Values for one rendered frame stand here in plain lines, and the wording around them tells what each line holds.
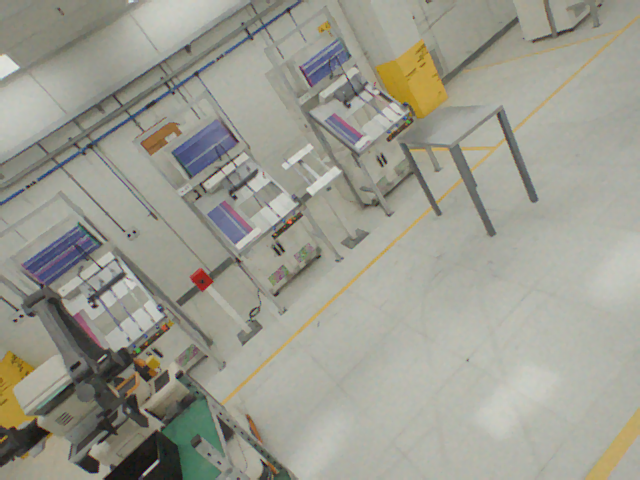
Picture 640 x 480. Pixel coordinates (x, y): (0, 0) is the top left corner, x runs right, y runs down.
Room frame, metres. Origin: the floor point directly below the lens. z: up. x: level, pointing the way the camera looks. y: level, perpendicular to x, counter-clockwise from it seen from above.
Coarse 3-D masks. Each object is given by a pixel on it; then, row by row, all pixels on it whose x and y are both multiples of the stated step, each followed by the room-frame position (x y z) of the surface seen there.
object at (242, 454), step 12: (228, 408) 2.14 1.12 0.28; (240, 420) 2.01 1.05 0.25; (252, 432) 1.95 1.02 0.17; (228, 444) 1.86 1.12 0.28; (240, 444) 1.80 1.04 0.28; (240, 456) 1.72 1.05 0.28; (252, 456) 1.68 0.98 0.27; (240, 468) 1.65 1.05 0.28; (252, 468) 1.61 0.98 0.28; (264, 468) 1.61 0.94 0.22
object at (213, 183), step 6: (240, 156) 3.85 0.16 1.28; (246, 156) 3.83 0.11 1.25; (234, 162) 3.82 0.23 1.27; (240, 162) 3.80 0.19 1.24; (228, 168) 3.79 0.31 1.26; (234, 168) 3.78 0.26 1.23; (216, 174) 3.78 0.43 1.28; (222, 174) 3.77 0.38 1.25; (228, 174) 3.76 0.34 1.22; (210, 180) 3.76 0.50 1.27; (216, 180) 3.74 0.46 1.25; (204, 186) 3.74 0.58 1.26; (210, 186) 3.71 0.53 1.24; (216, 186) 3.75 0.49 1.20; (210, 192) 3.74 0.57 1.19
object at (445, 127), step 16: (432, 112) 3.09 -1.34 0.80; (448, 112) 2.88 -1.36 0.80; (464, 112) 2.69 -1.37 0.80; (480, 112) 2.51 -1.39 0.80; (496, 112) 2.41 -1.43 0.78; (416, 128) 3.00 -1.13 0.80; (432, 128) 2.80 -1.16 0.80; (448, 128) 2.61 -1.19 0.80; (464, 128) 2.45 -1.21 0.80; (400, 144) 3.04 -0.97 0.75; (416, 144) 2.79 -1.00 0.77; (432, 144) 2.57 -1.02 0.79; (448, 144) 2.39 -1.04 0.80; (512, 144) 2.41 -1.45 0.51; (464, 160) 3.07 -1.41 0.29; (416, 176) 3.05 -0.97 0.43; (464, 176) 2.37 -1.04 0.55; (528, 176) 2.42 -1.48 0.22; (528, 192) 2.43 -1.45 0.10; (480, 208) 2.37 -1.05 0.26
